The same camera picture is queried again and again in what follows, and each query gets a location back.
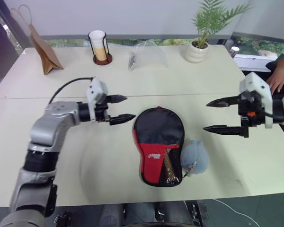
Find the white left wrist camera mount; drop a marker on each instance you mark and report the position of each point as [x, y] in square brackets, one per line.
[97, 88]

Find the brown paper bag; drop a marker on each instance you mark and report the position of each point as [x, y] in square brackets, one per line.
[46, 53]

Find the person's right hand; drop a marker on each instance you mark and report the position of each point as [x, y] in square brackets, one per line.
[278, 79]

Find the white paper cup stack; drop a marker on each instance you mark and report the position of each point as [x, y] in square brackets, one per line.
[97, 40]

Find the white window ledge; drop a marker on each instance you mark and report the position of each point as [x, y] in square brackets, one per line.
[253, 62]

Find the white ribbed plant pot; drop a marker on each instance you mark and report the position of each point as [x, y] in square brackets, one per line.
[196, 53]

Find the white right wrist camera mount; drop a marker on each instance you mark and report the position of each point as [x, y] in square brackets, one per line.
[258, 85]

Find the white tube with red print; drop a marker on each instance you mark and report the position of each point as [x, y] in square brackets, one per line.
[234, 50]

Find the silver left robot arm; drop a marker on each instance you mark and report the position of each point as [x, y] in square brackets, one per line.
[49, 125]

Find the green palm plant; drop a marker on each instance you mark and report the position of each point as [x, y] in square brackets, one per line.
[210, 16]

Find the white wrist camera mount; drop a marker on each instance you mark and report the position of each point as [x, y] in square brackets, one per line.
[97, 88]
[258, 85]

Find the clear plastic bag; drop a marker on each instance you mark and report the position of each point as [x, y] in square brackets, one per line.
[146, 54]

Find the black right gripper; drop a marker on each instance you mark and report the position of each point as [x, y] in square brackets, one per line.
[245, 108]

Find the dark purple curtain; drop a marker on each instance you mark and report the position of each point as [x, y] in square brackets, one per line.
[2, 54]

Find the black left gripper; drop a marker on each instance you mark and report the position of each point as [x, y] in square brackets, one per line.
[101, 113]

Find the black metal bracket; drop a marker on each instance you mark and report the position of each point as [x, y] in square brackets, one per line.
[201, 214]
[64, 218]

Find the cup stack in holder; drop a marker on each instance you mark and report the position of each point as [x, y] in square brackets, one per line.
[103, 61]

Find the black red paddle case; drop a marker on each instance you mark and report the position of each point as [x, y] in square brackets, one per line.
[156, 127]

